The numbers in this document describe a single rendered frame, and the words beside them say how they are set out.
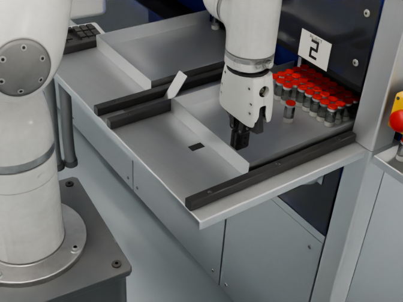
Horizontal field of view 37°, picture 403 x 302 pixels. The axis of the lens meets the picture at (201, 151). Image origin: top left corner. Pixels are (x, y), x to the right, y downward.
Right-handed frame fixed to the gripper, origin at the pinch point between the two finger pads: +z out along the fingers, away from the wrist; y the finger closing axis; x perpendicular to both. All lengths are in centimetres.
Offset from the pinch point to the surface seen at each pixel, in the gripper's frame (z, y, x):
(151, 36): 4, 53, -13
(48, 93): 42, 99, 0
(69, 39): 10, 71, 2
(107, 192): 92, 98, -20
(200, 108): 4.3, 17.7, -3.6
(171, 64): 4.3, 37.4, -9.0
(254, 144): 4.3, 1.6, -5.4
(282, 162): 2.5, -7.5, -4.3
